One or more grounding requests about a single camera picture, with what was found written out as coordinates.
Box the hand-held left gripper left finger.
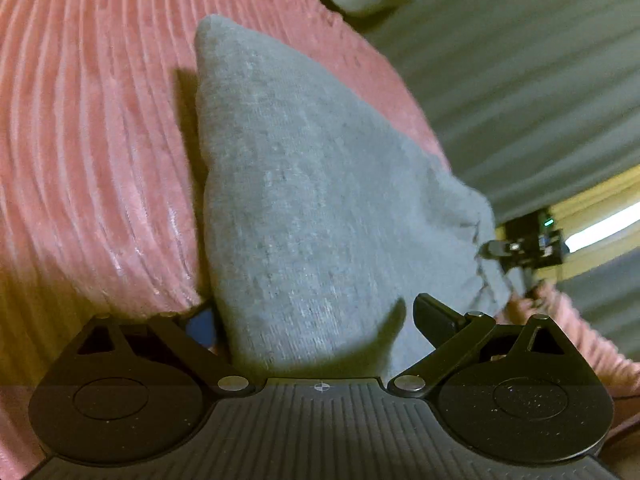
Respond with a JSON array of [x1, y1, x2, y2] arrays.
[[75, 309, 258, 398]]

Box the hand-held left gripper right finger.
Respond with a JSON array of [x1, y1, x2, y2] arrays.
[[389, 293, 568, 400]]

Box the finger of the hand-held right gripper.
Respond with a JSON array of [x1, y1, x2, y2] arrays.
[[477, 240, 523, 261]]

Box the grey pants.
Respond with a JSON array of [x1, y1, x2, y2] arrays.
[[192, 14, 526, 381]]

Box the pink ribbed blanket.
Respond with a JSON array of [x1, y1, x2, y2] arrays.
[[0, 0, 640, 480]]

